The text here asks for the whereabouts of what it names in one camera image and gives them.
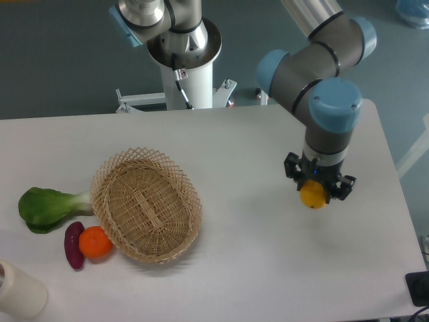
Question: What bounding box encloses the yellow mango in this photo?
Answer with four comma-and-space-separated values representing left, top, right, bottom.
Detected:
300, 180, 327, 209

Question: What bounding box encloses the white frame leg right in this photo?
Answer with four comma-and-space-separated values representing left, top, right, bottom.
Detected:
395, 114, 428, 179

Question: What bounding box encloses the orange tangerine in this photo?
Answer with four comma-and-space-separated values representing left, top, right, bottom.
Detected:
78, 226, 113, 259

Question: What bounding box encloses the blue bag in corner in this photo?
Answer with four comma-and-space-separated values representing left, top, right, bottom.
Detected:
395, 0, 428, 30

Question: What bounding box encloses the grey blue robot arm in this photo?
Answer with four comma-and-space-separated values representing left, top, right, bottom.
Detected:
109, 1, 377, 209

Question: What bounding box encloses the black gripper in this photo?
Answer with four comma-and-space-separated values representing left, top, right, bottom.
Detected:
284, 152, 357, 204

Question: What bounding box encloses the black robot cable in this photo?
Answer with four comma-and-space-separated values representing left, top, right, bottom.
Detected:
170, 52, 195, 111

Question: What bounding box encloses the green bok choy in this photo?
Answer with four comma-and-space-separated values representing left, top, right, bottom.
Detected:
17, 187, 93, 234

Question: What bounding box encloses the cream cylindrical bottle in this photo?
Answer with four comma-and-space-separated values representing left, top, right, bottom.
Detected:
1, 260, 48, 319

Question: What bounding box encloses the white levelling foot bracket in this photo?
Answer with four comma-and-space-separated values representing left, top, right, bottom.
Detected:
255, 88, 270, 105

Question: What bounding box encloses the purple sweet potato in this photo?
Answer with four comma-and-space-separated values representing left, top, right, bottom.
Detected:
64, 221, 84, 270

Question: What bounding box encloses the woven bamboo basket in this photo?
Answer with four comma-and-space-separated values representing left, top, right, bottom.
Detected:
90, 148, 202, 264

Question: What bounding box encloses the black device at edge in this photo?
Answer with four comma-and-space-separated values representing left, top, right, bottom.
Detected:
405, 271, 428, 307

